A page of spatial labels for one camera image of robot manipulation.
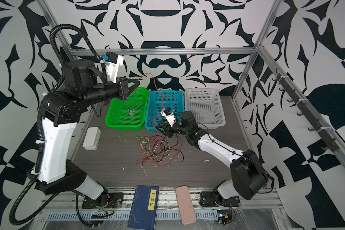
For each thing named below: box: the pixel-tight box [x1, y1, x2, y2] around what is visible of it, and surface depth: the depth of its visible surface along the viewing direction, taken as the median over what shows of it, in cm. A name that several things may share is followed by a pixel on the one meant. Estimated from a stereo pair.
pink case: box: [175, 185, 197, 226], surface depth 71 cm
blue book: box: [126, 184, 160, 230], surface depth 73 cm
